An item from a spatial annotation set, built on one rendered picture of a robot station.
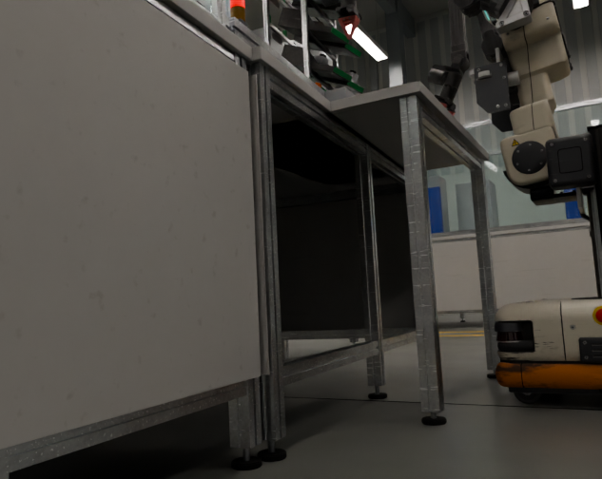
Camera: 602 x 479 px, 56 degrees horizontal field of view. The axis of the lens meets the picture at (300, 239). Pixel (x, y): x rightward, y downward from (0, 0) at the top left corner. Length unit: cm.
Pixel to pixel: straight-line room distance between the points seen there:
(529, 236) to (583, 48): 575
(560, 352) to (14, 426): 134
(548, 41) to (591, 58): 877
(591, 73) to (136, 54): 1005
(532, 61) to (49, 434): 174
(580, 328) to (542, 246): 399
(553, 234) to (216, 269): 480
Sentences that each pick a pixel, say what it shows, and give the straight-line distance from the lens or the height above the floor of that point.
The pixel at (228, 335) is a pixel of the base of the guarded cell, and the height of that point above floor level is 26.
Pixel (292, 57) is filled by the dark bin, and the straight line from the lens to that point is 242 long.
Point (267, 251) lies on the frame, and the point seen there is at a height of 42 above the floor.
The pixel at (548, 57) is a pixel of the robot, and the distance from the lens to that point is 203.
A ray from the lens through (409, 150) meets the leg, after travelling 150.
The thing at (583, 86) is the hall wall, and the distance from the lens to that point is 1070.
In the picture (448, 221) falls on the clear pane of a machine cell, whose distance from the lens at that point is 584.
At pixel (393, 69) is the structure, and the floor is 422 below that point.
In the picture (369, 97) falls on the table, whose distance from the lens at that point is 156.
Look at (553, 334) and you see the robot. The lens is 167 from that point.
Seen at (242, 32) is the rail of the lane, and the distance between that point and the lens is 141.
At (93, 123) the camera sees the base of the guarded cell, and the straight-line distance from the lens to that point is 84.
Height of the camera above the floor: 31
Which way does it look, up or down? 6 degrees up
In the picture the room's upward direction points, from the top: 3 degrees counter-clockwise
